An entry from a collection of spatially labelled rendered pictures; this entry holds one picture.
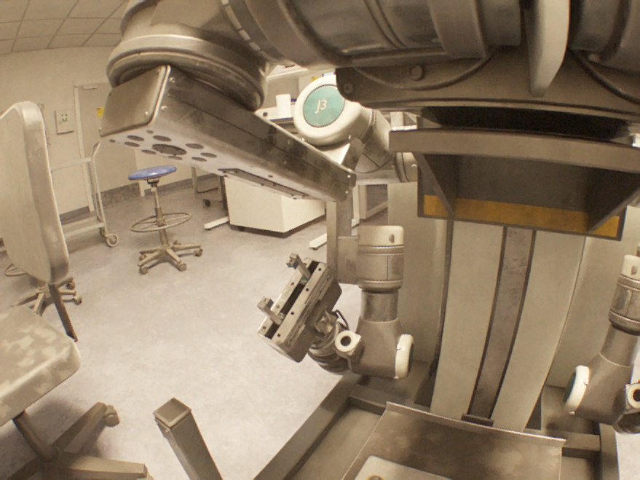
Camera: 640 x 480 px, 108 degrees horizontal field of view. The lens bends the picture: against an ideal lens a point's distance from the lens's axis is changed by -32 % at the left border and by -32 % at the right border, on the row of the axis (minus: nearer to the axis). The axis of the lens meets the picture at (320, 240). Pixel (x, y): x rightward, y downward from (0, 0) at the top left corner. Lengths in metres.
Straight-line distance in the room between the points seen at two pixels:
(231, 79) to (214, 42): 0.03
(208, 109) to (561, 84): 0.24
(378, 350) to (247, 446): 0.59
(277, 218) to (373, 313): 2.01
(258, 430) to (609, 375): 0.91
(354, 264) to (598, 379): 0.45
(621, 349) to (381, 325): 0.40
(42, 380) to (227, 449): 0.56
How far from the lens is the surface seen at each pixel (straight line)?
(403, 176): 0.55
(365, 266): 0.55
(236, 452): 1.04
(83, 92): 5.92
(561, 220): 0.43
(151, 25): 0.23
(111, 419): 1.24
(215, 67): 0.21
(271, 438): 1.05
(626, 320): 0.57
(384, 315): 0.57
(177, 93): 0.21
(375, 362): 0.59
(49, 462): 1.08
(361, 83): 0.29
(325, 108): 0.41
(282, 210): 2.50
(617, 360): 0.59
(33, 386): 0.74
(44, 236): 0.70
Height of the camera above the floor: 0.82
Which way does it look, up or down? 19 degrees down
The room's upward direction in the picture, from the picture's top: 4 degrees counter-clockwise
